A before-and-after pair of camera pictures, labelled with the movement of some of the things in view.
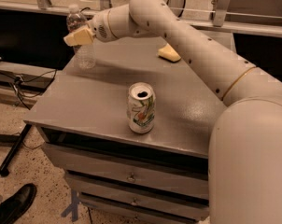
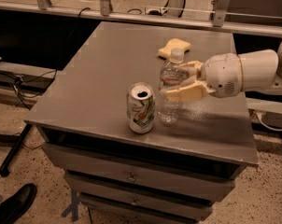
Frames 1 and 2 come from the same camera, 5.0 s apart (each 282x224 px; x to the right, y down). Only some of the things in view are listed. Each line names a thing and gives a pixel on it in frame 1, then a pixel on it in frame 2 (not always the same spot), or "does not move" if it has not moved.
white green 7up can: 140,107 does not move
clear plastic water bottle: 85,55 -> 176,71
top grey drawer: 130,173 does not move
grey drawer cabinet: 133,134 does not move
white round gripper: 100,27 -> 221,74
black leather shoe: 13,207 does not move
